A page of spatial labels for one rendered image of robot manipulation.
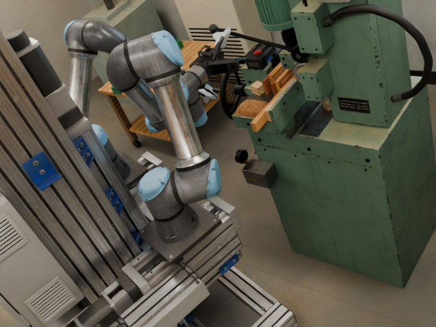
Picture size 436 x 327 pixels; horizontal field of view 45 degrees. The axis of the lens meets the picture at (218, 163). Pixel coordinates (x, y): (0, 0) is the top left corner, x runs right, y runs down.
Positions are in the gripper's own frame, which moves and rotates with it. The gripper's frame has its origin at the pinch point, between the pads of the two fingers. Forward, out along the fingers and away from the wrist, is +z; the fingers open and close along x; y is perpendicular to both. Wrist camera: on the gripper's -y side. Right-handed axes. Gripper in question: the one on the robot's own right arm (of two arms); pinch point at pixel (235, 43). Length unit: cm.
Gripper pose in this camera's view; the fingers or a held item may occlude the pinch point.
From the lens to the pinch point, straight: 206.4
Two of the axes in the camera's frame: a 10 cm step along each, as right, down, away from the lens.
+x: 1.9, 6.8, 7.0
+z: 5.7, -6.6, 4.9
